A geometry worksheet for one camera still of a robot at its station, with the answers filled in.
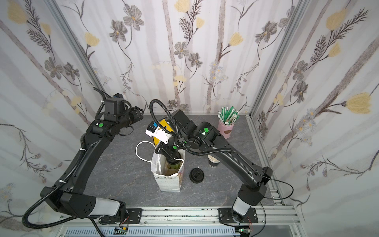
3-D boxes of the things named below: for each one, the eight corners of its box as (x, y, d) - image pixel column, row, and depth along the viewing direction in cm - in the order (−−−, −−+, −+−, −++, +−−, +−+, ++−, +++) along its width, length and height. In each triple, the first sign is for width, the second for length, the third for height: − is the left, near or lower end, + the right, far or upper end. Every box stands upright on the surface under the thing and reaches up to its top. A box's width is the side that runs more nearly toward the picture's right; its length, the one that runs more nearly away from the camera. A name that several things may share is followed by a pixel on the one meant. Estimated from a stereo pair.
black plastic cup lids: (195, 186, 86) (196, 184, 83) (187, 176, 90) (187, 174, 87) (206, 177, 90) (206, 174, 87) (197, 167, 93) (197, 165, 90)
